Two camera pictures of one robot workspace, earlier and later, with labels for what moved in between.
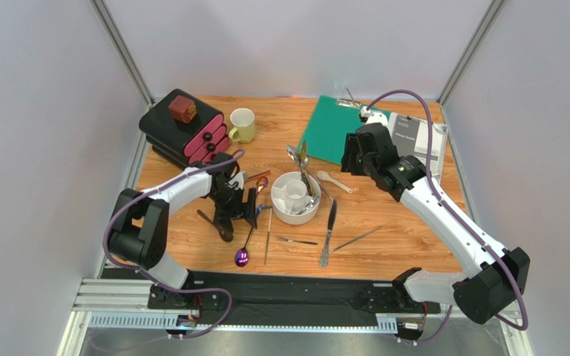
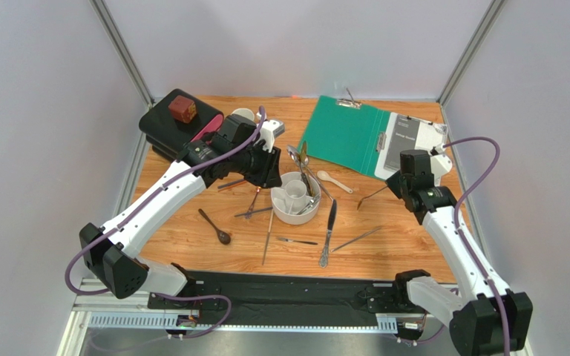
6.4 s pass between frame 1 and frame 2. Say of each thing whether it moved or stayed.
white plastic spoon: stayed
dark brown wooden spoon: stayed
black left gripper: moved
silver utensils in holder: stayed
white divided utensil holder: stayed
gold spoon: stayed
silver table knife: stayed
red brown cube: stayed
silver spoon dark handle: stayed
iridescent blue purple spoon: moved
